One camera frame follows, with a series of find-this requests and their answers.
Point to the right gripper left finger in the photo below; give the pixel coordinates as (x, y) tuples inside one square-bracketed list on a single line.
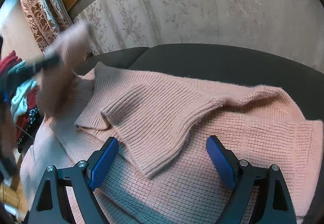
[(51, 203)]

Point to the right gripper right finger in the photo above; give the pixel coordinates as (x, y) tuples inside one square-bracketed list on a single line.
[(273, 202)]

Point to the pink knitted sweater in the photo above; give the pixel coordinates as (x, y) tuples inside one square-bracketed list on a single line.
[(162, 173)]

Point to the pile of colourful clothes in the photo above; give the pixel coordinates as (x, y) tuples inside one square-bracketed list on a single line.
[(23, 104)]

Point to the brown patterned curtain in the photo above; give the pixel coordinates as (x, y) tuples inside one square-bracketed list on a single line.
[(46, 19)]

